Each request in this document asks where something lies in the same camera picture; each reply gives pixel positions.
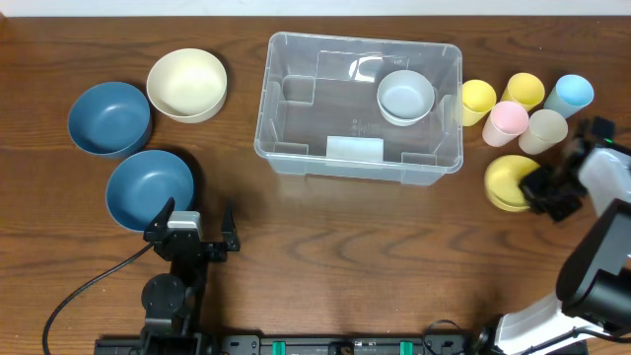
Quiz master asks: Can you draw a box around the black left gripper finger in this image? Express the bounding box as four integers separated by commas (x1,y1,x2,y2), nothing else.
145,197,175,233
221,201,237,243

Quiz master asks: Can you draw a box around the yellow small bowl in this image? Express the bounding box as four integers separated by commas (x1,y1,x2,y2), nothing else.
484,155,540,212

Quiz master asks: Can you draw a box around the cream white plastic cup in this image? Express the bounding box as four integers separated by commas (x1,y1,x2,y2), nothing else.
519,109,569,155

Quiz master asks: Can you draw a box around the pink plastic cup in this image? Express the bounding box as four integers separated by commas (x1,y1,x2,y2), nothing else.
482,101,529,147

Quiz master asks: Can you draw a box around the yellow cup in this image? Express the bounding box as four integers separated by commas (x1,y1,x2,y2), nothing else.
462,79,497,126
501,72,545,111

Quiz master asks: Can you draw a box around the white small bowl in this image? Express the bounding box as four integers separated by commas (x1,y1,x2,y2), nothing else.
379,103,430,127

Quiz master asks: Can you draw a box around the grey small bowl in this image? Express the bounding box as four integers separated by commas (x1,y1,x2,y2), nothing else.
377,70,436,111

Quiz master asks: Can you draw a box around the clear plastic storage container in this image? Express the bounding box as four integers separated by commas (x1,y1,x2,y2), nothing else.
254,32,464,185

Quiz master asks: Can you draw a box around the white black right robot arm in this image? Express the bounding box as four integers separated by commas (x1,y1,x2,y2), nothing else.
480,142,630,354

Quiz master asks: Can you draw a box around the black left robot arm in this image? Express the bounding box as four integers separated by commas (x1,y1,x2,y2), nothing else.
135,198,241,355

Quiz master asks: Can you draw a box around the dark blue bowl front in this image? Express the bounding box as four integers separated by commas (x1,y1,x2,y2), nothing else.
105,150,195,232

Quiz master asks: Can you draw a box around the dark blue bowl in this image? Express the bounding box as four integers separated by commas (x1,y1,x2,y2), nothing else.
105,150,195,232
67,82,153,159

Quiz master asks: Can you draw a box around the light blue plastic cup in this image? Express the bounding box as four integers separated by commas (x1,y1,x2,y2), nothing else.
543,74,595,118

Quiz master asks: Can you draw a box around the dark blue bowl rear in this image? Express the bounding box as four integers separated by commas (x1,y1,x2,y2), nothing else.
67,82,153,159

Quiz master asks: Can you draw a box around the cream large bowl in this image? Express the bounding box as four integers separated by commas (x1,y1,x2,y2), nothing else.
146,48,228,123

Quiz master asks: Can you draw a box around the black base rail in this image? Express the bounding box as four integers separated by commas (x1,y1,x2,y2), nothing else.
93,333,591,355

